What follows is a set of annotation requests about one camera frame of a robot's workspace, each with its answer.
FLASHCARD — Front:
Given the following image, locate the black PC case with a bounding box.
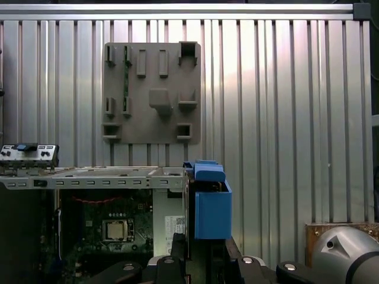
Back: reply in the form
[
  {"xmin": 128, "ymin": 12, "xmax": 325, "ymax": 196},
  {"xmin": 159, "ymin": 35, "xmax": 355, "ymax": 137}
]
[{"xmin": 0, "ymin": 165, "xmax": 193, "ymax": 284}]

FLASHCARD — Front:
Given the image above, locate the silver front port panel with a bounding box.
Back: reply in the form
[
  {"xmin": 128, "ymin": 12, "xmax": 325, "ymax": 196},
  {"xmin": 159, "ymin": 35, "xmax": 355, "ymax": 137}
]
[{"xmin": 0, "ymin": 143, "xmax": 60, "ymax": 171}]

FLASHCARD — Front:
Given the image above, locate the silver CPU in socket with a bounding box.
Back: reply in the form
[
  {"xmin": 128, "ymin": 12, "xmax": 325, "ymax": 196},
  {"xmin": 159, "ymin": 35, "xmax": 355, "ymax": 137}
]
[{"xmin": 101, "ymin": 218, "xmax": 136, "ymax": 242}]

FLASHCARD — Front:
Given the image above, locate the hard disk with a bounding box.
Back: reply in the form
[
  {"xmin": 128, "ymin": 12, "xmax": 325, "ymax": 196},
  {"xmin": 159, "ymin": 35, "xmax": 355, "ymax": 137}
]
[{"xmin": 182, "ymin": 159, "xmax": 234, "ymax": 261}]

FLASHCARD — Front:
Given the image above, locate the grey power supply unit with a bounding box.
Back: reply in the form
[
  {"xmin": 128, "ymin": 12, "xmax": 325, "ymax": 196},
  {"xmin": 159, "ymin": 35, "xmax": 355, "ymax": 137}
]
[{"xmin": 152, "ymin": 189, "xmax": 190, "ymax": 258}]

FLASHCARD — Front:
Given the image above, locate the green motherboard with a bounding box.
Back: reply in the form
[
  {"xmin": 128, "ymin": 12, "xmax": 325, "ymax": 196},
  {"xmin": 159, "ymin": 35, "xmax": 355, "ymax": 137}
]
[{"xmin": 56, "ymin": 192, "xmax": 155, "ymax": 284}]

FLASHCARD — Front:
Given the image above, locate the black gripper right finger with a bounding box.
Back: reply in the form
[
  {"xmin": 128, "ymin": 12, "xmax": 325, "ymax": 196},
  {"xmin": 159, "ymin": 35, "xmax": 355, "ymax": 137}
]
[{"xmin": 224, "ymin": 237, "xmax": 335, "ymax": 284}]

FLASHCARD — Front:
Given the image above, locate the grey parts rack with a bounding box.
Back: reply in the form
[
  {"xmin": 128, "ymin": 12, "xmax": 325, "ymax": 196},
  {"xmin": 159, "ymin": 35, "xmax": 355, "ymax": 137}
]
[{"xmin": 101, "ymin": 41, "xmax": 203, "ymax": 146}]

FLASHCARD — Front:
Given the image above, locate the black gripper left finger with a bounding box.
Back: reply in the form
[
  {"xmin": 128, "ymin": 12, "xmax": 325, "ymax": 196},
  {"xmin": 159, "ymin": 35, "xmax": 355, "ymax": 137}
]
[{"xmin": 88, "ymin": 233, "xmax": 190, "ymax": 284}]

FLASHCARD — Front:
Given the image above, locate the thin red wire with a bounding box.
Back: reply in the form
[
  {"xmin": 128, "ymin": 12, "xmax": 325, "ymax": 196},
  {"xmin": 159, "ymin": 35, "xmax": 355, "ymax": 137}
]
[{"xmin": 70, "ymin": 193, "xmax": 134, "ymax": 204}]

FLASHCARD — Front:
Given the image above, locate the brown square base plate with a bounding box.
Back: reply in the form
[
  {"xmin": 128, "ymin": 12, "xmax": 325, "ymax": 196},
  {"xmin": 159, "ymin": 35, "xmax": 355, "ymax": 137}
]
[{"xmin": 304, "ymin": 221, "xmax": 379, "ymax": 267}]

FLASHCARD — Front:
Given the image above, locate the green RAM stick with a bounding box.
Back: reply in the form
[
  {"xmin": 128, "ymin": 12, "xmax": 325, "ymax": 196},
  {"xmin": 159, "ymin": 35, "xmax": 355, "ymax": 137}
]
[{"xmin": 123, "ymin": 46, "xmax": 133, "ymax": 113}]

